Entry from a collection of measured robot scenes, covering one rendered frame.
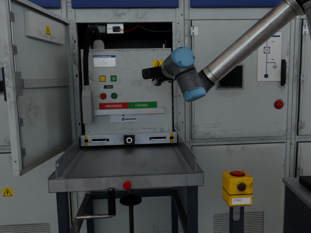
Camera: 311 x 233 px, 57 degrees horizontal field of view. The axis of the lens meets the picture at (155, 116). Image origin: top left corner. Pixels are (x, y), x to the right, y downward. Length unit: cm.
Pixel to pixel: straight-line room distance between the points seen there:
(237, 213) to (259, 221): 111
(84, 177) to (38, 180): 81
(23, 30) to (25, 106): 33
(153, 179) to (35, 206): 104
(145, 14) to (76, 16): 41
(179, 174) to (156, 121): 52
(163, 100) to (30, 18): 77
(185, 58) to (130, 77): 52
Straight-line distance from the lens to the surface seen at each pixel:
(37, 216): 207
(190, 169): 123
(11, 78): 129
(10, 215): 212
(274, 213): 219
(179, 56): 116
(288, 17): 130
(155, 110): 158
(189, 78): 116
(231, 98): 188
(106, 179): 119
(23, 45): 143
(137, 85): 161
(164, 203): 198
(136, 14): 184
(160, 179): 119
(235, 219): 108
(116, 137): 163
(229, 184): 100
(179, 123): 184
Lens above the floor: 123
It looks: 7 degrees down
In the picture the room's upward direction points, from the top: 1 degrees counter-clockwise
